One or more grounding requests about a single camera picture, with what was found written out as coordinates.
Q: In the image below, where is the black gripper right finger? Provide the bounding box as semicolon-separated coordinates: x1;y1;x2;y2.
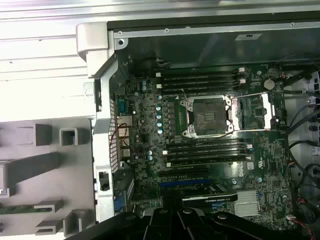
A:
176;208;313;240

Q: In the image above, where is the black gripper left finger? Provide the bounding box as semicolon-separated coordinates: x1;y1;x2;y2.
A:
68;208;185;240

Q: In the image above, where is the thin metal locking lever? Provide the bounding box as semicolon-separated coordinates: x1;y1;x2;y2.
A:
181;87;194;113
194;131;237;140

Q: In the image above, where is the metal socket cover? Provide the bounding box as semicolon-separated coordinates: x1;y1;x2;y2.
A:
224;91;276;132

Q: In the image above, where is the CPU socket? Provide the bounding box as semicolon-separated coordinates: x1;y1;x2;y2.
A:
180;95;235;139

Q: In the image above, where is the black graphics card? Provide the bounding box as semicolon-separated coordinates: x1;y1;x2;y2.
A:
181;181;239;204

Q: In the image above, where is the silver chipset heatsink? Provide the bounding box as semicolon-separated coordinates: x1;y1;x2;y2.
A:
233;190;261;218

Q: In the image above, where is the blue expansion slot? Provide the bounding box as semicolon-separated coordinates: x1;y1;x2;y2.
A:
159;180;211;188

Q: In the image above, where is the black expansion slot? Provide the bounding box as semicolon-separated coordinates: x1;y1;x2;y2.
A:
158;167;210;177

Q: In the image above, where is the black RAM slot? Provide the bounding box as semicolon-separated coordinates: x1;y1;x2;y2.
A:
166;155;252;168
168;149;251;161
167;138;247;149
161;143;253;155
159;73;238;83
155;67;246;78
161;84;238;95
155;78;246;90

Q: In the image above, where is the green motherboard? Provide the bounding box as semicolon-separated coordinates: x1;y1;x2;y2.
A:
113;58;295;230

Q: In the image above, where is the grey parts rack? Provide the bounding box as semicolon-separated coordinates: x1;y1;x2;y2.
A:
0;117;97;238

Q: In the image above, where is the green RAM stick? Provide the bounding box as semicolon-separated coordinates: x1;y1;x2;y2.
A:
0;204;36;215

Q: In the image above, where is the round coin battery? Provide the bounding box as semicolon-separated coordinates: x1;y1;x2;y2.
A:
262;78;275;91

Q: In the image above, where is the black PC case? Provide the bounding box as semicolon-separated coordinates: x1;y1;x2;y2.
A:
75;21;320;240

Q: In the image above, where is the red black wire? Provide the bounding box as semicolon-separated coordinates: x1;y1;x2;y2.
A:
108;122;132;151

